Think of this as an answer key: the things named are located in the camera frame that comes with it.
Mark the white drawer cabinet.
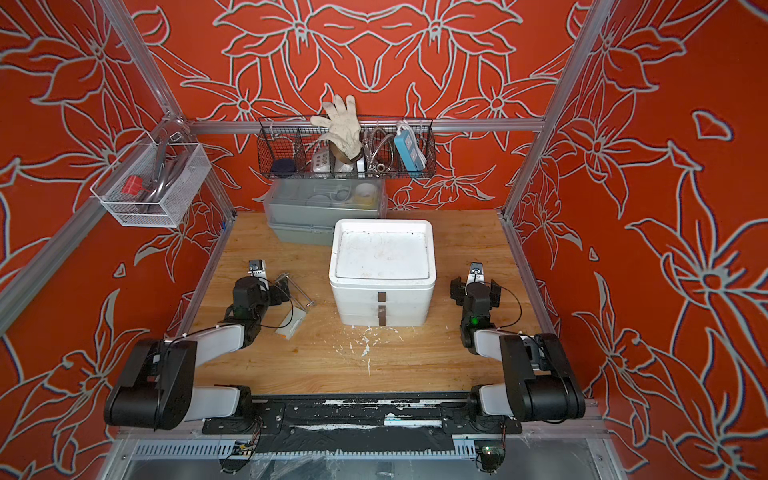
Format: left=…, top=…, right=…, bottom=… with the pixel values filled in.
left=328, top=219, right=437, bottom=327

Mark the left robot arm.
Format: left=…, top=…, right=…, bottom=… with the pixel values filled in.
left=103, top=276, right=291, bottom=431

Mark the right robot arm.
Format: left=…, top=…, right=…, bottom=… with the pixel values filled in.
left=450, top=277, right=586, bottom=423

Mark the small white orange packet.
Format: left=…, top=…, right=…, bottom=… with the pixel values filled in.
left=276, top=310, right=306, bottom=340

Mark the grey plastic bin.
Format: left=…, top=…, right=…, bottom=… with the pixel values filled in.
left=264, top=179, right=388, bottom=246

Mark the dark blue round lid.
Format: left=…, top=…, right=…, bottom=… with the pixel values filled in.
left=271, top=158, right=298, bottom=178

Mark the white power strip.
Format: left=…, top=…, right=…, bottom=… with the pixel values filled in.
left=311, top=148, right=332, bottom=176

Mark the white work glove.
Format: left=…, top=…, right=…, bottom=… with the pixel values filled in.
left=310, top=95, right=362, bottom=160

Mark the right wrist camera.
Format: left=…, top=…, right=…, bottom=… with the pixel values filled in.
left=466, top=262, right=485, bottom=284

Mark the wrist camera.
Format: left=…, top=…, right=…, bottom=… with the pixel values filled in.
left=248, top=259, right=267, bottom=279
left=466, top=262, right=485, bottom=284

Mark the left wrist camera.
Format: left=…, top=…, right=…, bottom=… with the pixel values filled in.
left=248, top=259, right=267, bottom=279

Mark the metal wire clip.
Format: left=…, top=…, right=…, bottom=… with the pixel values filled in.
left=276, top=272, right=316, bottom=311

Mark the black wire wall basket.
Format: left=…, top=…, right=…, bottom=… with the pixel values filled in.
left=257, top=116, right=437, bottom=180

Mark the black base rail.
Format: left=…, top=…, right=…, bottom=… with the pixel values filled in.
left=202, top=391, right=522, bottom=454

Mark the white wire wall basket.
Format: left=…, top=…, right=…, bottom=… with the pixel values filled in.
left=90, top=136, right=211, bottom=228

